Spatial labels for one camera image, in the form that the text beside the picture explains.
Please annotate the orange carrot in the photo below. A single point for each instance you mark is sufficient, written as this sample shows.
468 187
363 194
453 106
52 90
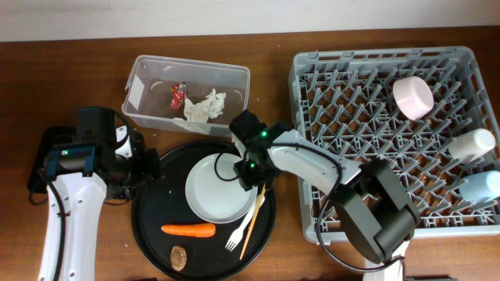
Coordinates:
201 230

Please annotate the white cup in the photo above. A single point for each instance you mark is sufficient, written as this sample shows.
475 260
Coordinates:
472 145

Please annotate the wooden chopstick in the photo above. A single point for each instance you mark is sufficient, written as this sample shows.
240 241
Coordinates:
252 222

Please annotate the clear plastic bin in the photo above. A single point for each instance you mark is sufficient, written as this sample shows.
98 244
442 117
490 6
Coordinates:
149 93

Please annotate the black rectangular tray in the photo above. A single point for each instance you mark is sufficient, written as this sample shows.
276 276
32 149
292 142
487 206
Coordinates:
54 135

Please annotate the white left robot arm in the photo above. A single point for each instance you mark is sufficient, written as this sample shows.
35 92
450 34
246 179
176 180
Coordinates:
80 168

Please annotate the black round tray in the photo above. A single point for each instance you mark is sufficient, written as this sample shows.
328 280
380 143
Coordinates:
163 202

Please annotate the light blue cup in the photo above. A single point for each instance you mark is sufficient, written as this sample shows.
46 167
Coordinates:
481 187

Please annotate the brown cookie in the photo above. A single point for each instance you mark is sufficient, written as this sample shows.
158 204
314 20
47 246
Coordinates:
178 258

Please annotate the white speckled plate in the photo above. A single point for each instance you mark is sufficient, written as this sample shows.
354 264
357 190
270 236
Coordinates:
214 194

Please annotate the red snack wrapper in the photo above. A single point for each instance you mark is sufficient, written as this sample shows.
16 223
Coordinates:
179 92

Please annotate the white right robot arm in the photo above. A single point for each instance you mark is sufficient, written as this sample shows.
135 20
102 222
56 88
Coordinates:
376 213

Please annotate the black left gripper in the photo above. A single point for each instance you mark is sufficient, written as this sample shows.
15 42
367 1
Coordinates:
148 164

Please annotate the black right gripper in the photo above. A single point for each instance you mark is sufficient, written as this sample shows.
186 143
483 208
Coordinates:
246 182

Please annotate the grey dishwasher rack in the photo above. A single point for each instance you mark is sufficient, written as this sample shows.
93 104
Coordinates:
343 101

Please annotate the white plastic fork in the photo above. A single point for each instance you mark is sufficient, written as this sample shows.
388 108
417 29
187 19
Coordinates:
236 237

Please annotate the white napkin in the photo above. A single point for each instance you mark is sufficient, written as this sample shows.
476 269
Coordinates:
197 115

